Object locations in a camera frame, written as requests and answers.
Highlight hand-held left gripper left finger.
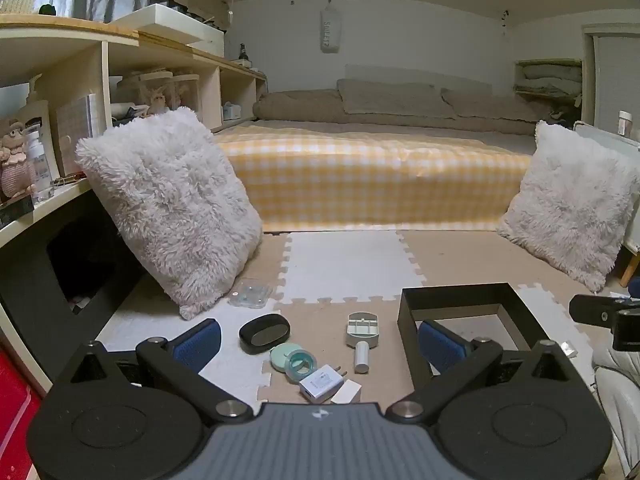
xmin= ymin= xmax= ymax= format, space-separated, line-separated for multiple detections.
xmin=52 ymin=318 xmax=254 ymax=423

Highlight white charger plug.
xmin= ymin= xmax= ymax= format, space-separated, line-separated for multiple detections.
xmin=298 ymin=363 xmax=347 ymax=404

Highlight person's grey clothed leg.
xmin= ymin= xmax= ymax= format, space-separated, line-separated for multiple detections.
xmin=592 ymin=347 xmax=640 ymax=479

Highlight white pump lotion bottle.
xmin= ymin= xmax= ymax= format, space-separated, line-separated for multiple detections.
xmin=19 ymin=74 xmax=57 ymax=183

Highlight clear plastic case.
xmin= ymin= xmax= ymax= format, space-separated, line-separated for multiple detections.
xmin=229 ymin=280 xmax=274 ymax=309

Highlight red box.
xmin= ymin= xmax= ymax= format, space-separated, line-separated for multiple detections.
xmin=0 ymin=344 xmax=44 ymax=480

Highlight white hanging wall bag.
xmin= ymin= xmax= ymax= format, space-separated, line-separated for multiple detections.
xmin=319 ymin=2 xmax=344 ymax=54

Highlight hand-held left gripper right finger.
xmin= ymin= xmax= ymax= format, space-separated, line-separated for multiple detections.
xmin=385 ymin=319 xmax=588 ymax=423

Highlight black storage box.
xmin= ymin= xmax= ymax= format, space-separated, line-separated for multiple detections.
xmin=397 ymin=282 xmax=549 ymax=393

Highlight pink crochet doll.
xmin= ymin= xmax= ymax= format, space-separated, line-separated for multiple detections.
xmin=0 ymin=117 xmax=37 ymax=204

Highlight fluffy white pillow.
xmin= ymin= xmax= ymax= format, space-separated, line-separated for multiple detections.
xmin=75 ymin=106 xmax=265 ymax=321
xmin=496 ymin=120 xmax=639 ymax=294

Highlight black oval case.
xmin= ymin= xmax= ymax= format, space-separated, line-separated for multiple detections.
xmin=238 ymin=313 xmax=291 ymax=356

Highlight beige bed pillow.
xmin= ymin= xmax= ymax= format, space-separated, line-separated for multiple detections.
xmin=440 ymin=87 xmax=551 ymax=124
xmin=337 ymin=79 xmax=457 ymax=120

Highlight stack of folded blankets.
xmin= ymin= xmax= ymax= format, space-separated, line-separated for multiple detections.
xmin=516 ymin=59 xmax=584 ymax=109

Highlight clear jar with doll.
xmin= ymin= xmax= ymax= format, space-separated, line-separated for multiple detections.
xmin=130 ymin=71 xmax=174 ymax=114

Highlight foam puzzle floor mat tiles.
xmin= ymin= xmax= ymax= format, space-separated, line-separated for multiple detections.
xmin=95 ymin=230 xmax=628 ymax=408

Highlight wooden shelf unit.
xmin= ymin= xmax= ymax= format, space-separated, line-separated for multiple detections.
xmin=0 ymin=12 xmax=269 ymax=401

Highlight small white box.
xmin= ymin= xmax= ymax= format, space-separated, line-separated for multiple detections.
xmin=330 ymin=380 xmax=362 ymax=406

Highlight white flat box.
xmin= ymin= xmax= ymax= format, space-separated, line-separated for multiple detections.
xmin=107 ymin=3 xmax=226 ymax=57

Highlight yellow checkered mattress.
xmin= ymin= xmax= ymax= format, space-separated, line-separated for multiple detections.
xmin=215 ymin=125 xmax=534 ymax=234

